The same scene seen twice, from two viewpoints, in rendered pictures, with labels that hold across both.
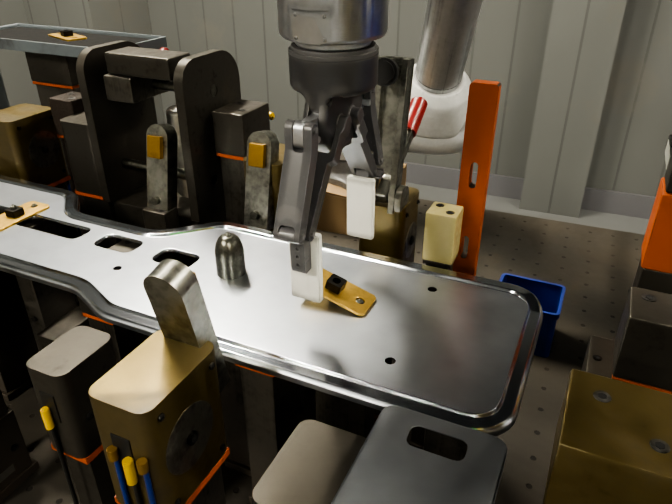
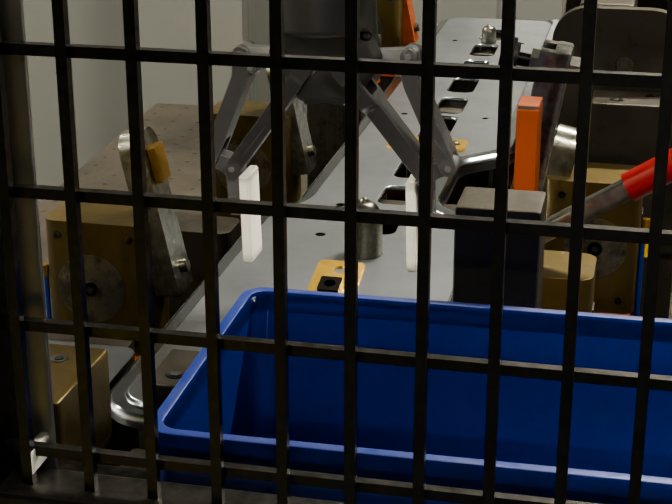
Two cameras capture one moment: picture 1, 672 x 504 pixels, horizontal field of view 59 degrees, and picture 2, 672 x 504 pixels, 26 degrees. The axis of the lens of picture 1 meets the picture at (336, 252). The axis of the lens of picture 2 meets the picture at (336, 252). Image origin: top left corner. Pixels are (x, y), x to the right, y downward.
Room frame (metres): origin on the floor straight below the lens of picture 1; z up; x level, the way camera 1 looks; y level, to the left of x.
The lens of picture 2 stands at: (0.30, -1.02, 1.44)
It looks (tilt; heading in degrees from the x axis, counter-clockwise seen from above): 20 degrees down; 78
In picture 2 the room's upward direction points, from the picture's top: straight up
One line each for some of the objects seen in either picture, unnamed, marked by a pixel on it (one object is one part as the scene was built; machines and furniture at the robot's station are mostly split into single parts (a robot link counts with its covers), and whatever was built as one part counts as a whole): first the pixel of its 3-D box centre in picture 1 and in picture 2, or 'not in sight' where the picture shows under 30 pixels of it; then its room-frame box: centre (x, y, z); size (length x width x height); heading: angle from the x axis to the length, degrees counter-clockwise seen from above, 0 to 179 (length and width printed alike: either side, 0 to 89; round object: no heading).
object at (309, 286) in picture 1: (306, 265); (250, 214); (0.46, 0.03, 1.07); 0.03 x 0.01 x 0.07; 65
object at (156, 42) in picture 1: (60, 40); not in sight; (1.11, 0.49, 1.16); 0.37 x 0.14 x 0.02; 65
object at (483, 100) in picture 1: (460, 287); (513, 446); (0.61, -0.15, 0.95); 0.03 x 0.01 x 0.50; 65
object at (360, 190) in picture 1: (360, 207); (414, 221); (0.57, -0.03, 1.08); 0.03 x 0.01 x 0.07; 65
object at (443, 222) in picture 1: (432, 340); not in sight; (0.60, -0.12, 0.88); 0.04 x 0.04 x 0.37; 65
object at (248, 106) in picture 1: (251, 240); (617, 319); (0.81, 0.13, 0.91); 0.07 x 0.05 x 0.42; 155
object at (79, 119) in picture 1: (123, 222); not in sight; (0.92, 0.37, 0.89); 0.12 x 0.07 x 0.38; 155
